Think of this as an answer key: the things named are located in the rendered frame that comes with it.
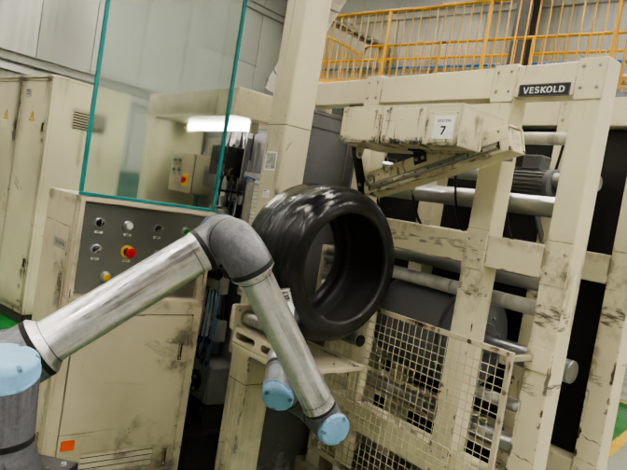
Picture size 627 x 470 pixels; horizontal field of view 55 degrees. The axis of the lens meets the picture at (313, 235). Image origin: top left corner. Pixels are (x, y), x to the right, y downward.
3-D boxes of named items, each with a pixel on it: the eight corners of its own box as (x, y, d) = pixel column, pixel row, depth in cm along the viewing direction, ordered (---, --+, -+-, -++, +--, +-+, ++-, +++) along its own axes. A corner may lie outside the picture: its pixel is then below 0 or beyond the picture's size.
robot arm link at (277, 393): (278, 417, 172) (253, 400, 168) (283, 381, 182) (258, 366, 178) (301, 404, 168) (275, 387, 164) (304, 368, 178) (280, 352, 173)
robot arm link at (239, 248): (257, 214, 143) (360, 433, 163) (241, 209, 154) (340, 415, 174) (215, 237, 139) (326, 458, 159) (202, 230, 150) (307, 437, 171)
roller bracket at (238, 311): (228, 328, 228) (232, 303, 227) (309, 327, 253) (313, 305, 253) (232, 330, 225) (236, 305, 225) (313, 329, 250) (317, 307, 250)
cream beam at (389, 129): (337, 142, 246) (342, 106, 245) (379, 153, 262) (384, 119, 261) (455, 145, 199) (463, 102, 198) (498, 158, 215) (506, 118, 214)
